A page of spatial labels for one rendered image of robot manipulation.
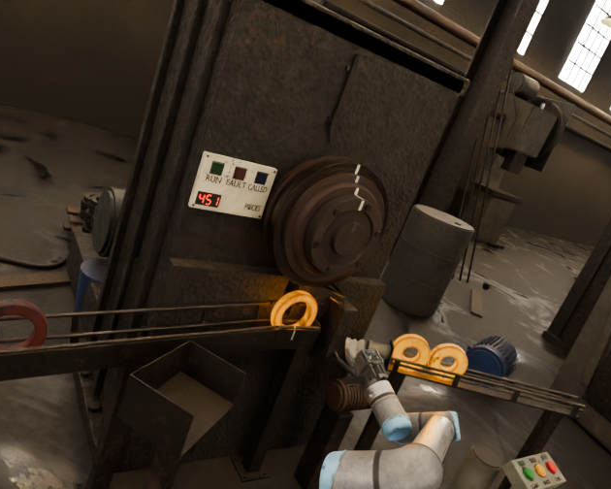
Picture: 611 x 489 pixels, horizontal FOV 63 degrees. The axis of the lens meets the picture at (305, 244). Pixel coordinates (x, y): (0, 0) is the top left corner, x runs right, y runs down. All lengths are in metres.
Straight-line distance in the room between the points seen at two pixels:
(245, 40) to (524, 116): 8.17
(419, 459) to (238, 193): 0.95
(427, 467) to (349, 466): 0.17
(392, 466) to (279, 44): 1.19
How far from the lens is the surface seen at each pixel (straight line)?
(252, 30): 1.57
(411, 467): 1.20
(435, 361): 2.10
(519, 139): 9.44
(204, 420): 1.49
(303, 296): 1.81
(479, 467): 2.08
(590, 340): 4.20
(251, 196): 1.67
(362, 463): 1.20
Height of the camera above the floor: 1.53
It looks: 17 degrees down
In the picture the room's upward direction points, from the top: 21 degrees clockwise
